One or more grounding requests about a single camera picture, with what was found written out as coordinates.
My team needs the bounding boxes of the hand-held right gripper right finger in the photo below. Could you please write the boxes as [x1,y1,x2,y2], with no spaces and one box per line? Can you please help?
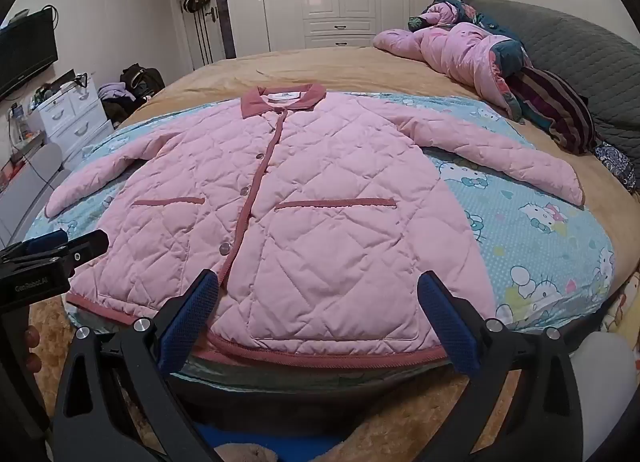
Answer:
[417,269,587,462]

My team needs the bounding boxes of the yellow cartoon sheet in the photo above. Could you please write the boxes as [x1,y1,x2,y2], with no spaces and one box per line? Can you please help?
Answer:
[597,269,640,335]

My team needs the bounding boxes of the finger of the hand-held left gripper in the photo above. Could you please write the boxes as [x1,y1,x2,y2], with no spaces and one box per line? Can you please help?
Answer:
[0,229,69,263]
[30,229,110,278]

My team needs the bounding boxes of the white door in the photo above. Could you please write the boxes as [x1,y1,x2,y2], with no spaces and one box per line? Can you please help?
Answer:
[175,0,226,70]

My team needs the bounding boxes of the white drawer cabinet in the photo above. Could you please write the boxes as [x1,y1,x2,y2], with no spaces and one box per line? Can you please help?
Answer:
[37,75,116,163]

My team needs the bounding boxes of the tan fluffy bed blanket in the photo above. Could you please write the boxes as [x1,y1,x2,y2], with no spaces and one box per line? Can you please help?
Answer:
[20,45,640,462]

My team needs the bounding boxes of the blue cloth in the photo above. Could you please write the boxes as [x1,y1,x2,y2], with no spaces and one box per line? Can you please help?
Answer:
[192,419,351,462]

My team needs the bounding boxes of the dark striped pillow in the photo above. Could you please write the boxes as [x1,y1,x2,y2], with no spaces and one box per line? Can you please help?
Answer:
[505,67,601,155]

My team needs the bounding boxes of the light blue cartoon blanket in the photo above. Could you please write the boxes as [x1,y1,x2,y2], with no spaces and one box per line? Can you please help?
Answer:
[25,92,616,393]

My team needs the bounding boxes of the pink floral quilt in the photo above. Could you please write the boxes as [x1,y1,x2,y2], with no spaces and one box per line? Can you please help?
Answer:
[372,0,531,123]

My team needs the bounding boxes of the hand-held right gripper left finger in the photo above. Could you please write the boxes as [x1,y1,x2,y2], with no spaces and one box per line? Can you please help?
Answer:
[51,269,221,462]

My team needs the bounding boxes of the purple clothes pile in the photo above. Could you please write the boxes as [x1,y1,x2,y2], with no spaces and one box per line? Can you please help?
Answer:
[97,82,133,103]

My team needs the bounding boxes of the dark patterned cloth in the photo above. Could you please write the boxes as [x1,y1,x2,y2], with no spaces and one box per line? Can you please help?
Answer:
[594,141,640,188]

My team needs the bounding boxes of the pink quilted jacket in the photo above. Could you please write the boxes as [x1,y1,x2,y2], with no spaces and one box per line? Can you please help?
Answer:
[45,82,586,370]

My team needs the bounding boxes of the grey quilted headboard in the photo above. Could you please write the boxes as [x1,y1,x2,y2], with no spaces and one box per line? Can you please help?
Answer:
[460,0,640,158]

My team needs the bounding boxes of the brown plush toy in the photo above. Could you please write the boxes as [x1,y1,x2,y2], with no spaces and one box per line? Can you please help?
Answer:
[215,443,281,462]

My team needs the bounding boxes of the black television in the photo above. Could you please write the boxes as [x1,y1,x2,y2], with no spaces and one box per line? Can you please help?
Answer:
[0,7,60,100]

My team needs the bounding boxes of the black backpack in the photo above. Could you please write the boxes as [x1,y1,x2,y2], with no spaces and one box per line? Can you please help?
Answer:
[119,64,166,100]

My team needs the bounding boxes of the person's leg light pants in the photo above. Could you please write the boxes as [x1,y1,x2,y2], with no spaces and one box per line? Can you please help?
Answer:
[570,329,638,462]

